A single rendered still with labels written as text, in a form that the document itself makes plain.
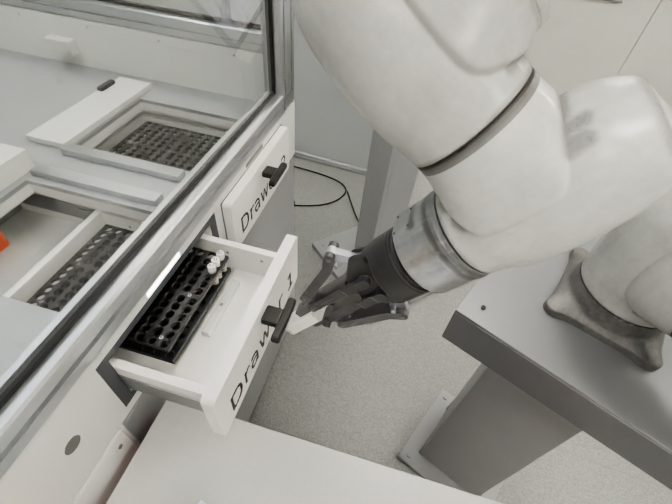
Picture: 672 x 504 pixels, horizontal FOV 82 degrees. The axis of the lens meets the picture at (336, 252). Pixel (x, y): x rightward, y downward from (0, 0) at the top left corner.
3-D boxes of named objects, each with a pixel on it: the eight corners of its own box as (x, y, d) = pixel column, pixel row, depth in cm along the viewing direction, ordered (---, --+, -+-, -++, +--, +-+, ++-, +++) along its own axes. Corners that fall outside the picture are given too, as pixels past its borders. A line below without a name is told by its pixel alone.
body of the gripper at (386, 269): (449, 252, 43) (390, 283, 49) (395, 204, 40) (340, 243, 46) (444, 306, 38) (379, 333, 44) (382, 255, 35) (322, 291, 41)
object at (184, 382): (284, 276, 69) (284, 253, 65) (217, 417, 52) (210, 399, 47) (87, 223, 74) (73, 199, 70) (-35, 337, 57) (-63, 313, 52)
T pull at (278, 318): (296, 302, 58) (296, 297, 57) (278, 346, 53) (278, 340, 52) (274, 296, 58) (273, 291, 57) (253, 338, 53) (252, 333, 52)
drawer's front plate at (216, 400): (297, 277, 71) (297, 234, 63) (225, 438, 52) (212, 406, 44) (288, 274, 71) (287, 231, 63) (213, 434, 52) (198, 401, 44)
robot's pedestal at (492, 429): (518, 446, 133) (678, 327, 77) (481, 528, 116) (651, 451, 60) (441, 390, 144) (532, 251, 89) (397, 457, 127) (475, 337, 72)
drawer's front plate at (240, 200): (289, 167, 94) (288, 125, 86) (237, 250, 74) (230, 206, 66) (282, 166, 94) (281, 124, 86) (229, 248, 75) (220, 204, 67)
